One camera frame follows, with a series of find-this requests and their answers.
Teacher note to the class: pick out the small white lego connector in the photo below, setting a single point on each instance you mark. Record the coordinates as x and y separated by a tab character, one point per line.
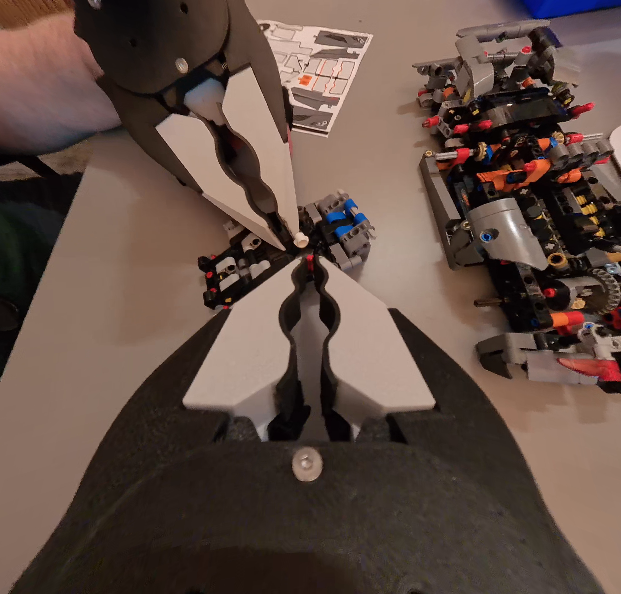
301	238

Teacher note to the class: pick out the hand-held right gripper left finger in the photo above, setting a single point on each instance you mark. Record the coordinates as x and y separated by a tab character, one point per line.
237	361

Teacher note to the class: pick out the large lego car chassis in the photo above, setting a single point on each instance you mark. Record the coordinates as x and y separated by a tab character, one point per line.
524	225

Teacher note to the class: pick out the lego sticker sheet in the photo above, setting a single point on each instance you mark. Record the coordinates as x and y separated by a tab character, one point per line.
334	70

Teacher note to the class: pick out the person's left forearm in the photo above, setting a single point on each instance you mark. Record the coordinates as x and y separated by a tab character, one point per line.
43	94

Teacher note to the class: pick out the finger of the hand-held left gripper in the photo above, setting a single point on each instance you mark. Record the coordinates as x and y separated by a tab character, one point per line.
199	157
257	128

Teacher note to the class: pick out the small black grey lego assembly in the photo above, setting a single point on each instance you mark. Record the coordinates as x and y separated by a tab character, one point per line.
344	225

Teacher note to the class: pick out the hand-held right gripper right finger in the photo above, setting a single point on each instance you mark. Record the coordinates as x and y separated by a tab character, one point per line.
378	361

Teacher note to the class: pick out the white moulded plastic base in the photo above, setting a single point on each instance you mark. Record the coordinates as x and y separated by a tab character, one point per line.
616	143

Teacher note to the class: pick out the person's dark green trousers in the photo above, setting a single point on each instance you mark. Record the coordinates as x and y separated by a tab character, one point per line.
24	264

